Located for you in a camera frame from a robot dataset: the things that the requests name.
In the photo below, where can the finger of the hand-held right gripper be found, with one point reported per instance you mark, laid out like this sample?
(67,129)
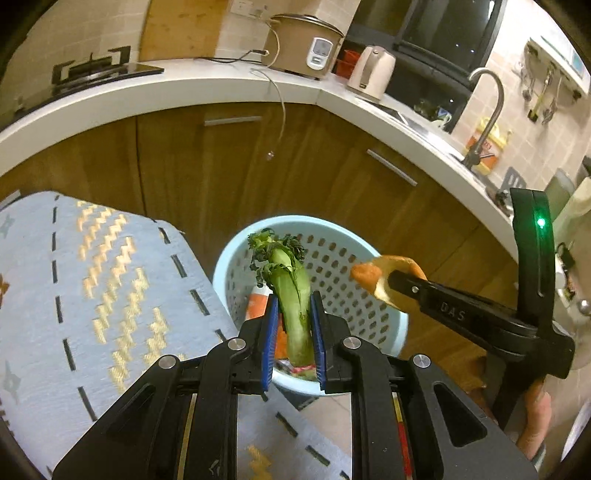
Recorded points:
(452,307)

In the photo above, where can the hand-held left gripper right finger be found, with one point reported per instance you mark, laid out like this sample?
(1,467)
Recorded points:
(318,350)

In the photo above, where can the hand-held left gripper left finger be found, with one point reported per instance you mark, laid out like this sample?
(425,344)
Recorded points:
(270,350)

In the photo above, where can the green bok choy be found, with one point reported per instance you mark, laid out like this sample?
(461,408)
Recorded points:
(291,295)

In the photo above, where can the orange bread roll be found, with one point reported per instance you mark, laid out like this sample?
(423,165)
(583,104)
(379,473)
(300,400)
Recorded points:
(369,277)

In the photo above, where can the light blue perforated basket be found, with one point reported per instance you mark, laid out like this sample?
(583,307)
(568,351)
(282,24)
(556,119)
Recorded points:
(341,258)

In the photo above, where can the person's right hand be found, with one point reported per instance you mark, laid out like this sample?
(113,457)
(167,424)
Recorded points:
(535,420)

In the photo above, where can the grey slotted spatula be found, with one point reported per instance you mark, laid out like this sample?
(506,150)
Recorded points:
(511,177)

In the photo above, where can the orange dish soap bottle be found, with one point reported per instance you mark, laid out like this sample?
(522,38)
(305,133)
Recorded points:
(485,147)

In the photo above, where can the wooden base cabinet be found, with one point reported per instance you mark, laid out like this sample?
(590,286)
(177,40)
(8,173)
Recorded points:
(323,184)

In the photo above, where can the metal kitchen faucet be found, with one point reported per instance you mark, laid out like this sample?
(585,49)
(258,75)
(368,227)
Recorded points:
(495,106)

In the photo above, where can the steel sink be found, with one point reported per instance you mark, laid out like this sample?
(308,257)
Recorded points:
(425,129)

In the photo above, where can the hanging kitchen utensils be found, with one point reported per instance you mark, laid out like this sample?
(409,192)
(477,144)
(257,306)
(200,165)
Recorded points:
(547,97)

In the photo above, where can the beige electric kettle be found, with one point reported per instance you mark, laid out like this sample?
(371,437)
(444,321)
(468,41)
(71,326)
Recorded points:
(371,74)

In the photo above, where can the dark window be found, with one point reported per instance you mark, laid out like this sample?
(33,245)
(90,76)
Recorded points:
(438,32)

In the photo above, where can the red container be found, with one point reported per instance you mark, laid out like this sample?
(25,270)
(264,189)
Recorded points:
(346,62)

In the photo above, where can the beige rice cooker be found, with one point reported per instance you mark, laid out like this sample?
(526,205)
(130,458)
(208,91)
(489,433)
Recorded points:
(295,46)

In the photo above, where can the black gas cooktop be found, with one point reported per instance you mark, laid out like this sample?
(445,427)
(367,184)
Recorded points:
(92,74)

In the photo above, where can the wooden cutting board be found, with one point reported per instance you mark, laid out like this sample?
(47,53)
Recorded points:
(182,27)

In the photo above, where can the wall utensil rack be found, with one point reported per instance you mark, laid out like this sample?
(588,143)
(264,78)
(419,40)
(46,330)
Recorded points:
(561,60)

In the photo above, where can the white wall socket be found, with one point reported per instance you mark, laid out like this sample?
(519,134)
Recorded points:
(249,6)

